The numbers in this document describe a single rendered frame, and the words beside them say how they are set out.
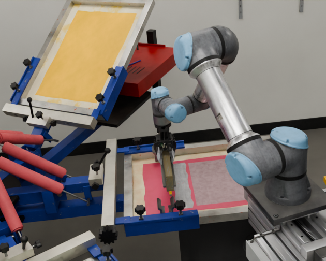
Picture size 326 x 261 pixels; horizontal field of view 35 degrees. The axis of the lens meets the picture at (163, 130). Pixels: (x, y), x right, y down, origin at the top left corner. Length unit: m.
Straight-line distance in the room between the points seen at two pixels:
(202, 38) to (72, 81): 1.34
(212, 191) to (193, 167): 0.22
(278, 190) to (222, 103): 0.34
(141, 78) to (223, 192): 1.07
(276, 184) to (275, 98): 2.85
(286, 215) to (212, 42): 0.60
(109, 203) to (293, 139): 0.87
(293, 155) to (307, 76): 2.92
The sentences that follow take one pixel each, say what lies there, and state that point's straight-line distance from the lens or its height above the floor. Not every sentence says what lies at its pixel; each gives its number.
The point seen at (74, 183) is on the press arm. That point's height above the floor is 1.04.
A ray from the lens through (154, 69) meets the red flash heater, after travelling 3.22.
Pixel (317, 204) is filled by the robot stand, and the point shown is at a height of 1.26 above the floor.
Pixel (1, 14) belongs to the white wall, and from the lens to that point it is 4.20.
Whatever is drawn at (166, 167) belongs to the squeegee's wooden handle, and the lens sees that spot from 2.15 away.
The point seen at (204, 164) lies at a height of 0.96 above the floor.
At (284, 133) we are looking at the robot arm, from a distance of 1.65.
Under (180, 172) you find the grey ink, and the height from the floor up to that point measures 0.96.
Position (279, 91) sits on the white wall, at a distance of 4.51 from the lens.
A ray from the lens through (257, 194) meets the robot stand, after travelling 1.77.
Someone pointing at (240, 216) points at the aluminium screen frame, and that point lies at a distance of 2.14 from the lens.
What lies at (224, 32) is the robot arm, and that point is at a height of 1.75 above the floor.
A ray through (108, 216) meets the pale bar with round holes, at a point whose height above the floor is 1.04.
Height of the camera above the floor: 2.30
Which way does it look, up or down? 29 degrees down
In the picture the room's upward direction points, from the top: 6 degrees counter-clockwise
